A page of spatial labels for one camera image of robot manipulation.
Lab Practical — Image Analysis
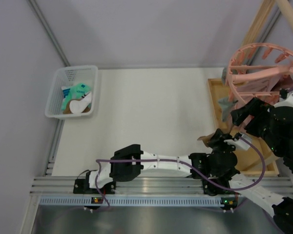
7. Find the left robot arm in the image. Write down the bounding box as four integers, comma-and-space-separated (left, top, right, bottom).
87, 129, 238, 189

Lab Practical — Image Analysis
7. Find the grey sock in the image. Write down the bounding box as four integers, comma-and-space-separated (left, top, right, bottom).
218, 97, 237, 122
221, 67, 227, 85

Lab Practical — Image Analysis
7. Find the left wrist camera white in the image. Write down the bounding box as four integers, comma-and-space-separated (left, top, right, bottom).
224, 132, 252, 151

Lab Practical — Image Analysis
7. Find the wooden rod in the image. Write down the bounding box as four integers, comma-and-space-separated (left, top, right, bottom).
275, 0, 293, 31

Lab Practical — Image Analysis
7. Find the white plastic basket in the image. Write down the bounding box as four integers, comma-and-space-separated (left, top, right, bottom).
44, 65, 98, 119

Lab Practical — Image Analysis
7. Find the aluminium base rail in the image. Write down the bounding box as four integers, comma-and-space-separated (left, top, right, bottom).
30, 176, 293, 196

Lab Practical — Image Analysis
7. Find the wooden upright post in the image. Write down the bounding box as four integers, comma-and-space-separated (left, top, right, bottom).
241, 0, 275, 46

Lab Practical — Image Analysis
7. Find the white slotted cable duct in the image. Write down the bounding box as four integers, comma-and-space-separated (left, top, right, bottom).
40, 196, 237, 209

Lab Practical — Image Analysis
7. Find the green blue patterned sock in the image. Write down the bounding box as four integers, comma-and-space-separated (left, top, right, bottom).
61, 86, 76, 111

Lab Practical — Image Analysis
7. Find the wooden tray frame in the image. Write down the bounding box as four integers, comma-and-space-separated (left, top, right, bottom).
207, 79, 279, 176

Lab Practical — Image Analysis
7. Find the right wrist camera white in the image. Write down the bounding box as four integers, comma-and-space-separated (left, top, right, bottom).
273, 89, 293, 108

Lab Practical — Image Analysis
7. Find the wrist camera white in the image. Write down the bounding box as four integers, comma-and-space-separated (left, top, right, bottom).
224, 132, 252, 151
273, 89, 293, 108

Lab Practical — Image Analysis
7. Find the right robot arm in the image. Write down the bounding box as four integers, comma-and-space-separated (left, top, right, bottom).
210, 93, 293, 234

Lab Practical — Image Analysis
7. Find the brown sock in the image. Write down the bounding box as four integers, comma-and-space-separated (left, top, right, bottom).
63, 99, 90, 114
197, 133, 214, 148

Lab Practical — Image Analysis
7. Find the pink round clip hanger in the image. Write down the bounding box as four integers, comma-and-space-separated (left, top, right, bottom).
226, 43, 293, 126

